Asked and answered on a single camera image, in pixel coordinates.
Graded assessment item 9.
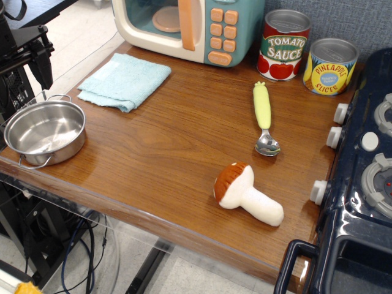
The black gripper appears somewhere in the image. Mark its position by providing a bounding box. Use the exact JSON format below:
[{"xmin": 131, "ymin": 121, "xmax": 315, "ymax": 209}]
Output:
[{"xmin": 1, "ymin": 25, "xmax": 54, "ymax": 89}]

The light blue towel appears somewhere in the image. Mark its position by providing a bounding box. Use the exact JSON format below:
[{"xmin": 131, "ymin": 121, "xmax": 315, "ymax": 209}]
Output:
[{"xmin": 78, "ymin": 53, "xmax": 172, "ymax": 113}]

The stainless steel pot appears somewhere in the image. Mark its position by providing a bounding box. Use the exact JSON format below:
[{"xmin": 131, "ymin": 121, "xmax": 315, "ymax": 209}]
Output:
[{"xmin": 4, "ymin": 96, "xmax": 86, "ymax": 170}]

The toy microwave teal cream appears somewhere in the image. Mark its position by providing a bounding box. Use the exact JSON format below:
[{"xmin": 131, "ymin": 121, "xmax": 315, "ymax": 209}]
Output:
[{"xmin": 112, "ymin": 0, "xmax": 265, "ymax": 67}]

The yellow object on floor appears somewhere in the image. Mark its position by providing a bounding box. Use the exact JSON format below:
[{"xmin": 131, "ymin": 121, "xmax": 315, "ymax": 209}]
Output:
[{"xmin": 14, "ymin": 282, "xmax": 42, "ymax": 294}]

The plush mushroom toy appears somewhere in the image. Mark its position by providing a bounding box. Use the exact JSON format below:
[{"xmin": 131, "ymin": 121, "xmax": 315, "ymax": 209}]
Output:
[{"xmin": 213, "ymin": 162, "xmax": 284, "ymax": 227}]

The tomato sauce can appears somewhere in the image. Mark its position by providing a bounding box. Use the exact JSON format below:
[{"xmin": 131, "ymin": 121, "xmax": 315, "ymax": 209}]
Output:
[{"xmin": 257, "ymin": 9, "xmax": 311, "ymax": 81}]

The pineapple slices can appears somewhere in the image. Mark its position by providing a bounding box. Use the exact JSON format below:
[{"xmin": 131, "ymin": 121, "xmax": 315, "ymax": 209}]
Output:
[{"xmin": 303, "ymin": 38, "xmax": 360, "ymax": 96}]

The dark blue toy stove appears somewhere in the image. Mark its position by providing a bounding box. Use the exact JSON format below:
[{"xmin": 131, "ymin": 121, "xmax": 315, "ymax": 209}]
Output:
[{"xmin": 274, "ymin": 48, "xmax": 391, "ymax": 293}]

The blue cable under table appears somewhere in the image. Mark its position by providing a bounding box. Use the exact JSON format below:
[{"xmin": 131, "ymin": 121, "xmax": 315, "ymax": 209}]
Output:
[{"xmin": 61, "ymin": 211, "xmax": 107, "ymax": 294}]

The black cable under table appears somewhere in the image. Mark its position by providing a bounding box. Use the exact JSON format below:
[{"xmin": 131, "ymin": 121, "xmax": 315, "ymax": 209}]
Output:
[{"xmin": 53, "ymin": 214, "xmax": 108, "ymax": 294}]

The spoon with green handle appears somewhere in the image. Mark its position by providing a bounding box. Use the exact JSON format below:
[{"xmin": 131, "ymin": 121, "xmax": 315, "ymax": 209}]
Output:
[{"xmin": 253, "ymin": 81, "xmax": 281, "ymax": 157}]

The black table leg frame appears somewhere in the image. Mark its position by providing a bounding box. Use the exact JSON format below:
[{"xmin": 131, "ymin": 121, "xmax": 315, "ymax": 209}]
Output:
[{"xmin": 125, "ymin": 238, "xmax": 173, "ymax": 294}]

